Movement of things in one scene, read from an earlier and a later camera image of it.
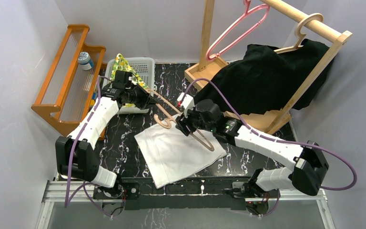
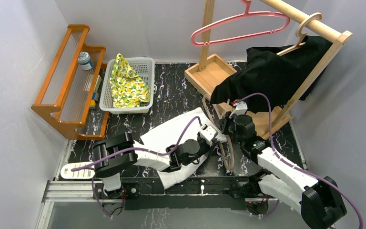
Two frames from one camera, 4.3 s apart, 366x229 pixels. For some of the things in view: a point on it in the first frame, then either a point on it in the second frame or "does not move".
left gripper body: (141, 97) → (216, 139)
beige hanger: (170, 119) → (229, 165)
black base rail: (196, 193) does not move
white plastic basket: (145, 67) does not move
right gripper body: (193, 122) → (229, 127)
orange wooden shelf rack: (74, 81) does not move
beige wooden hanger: (298, 44) does not move
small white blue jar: (85, 61) does not move
